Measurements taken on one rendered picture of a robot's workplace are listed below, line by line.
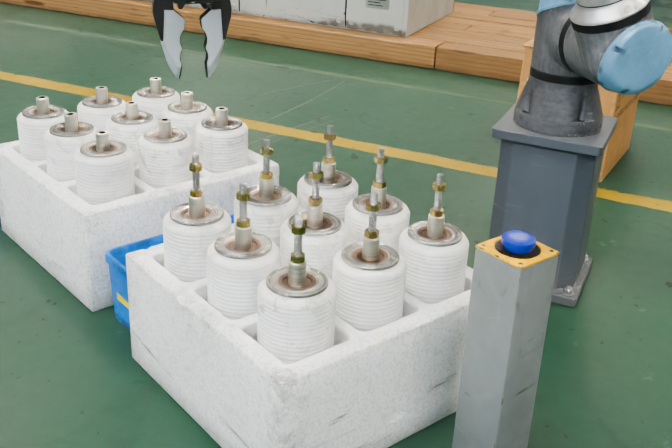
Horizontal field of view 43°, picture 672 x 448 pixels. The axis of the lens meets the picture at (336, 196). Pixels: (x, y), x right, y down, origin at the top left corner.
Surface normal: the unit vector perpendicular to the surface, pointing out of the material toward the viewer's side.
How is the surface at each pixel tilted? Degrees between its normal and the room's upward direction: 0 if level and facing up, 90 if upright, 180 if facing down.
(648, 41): 97
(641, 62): 97
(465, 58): 90
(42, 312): 0
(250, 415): 90
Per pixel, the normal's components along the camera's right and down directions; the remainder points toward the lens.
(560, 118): -0.15, 0.09
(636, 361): 0.04, -0.92
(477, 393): -0.77, 0.22
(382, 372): 0.63, 0.33
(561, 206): -0.42, 0.34
